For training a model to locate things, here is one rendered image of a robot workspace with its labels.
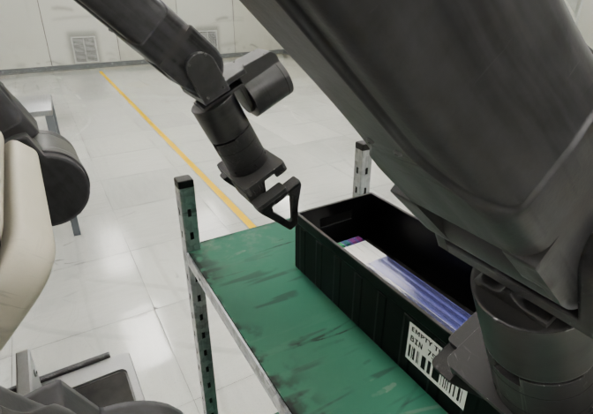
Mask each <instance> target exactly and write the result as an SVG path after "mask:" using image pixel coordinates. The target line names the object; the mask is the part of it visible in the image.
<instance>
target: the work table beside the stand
mask: <svg viewBox="0 0 593 414"><path fill-rule="evenodd" d="M16 98H17V99H18V100H19V101H20V102H21V104H22V105H23V106H24V107H25V108H26V109H27V110H28V112H29V113H30V114H31V115H32V116H33V117H44V116H45V119H46V123H47V126H48V130H49V131H52V132H56V133H58V134H60V131H59V127H58V122H57V119H56V112H55V108H54V104H53V101H52V96H51V94H42V95H32V96H21V97H16ZM60 135H61V134H60ZM71 226H72V230H73V234H74V237H75V236H78V235H81V232H80V228H79V221H78V217H77V216H76V217H75V218H73V219H72V220H71Z"/></svg>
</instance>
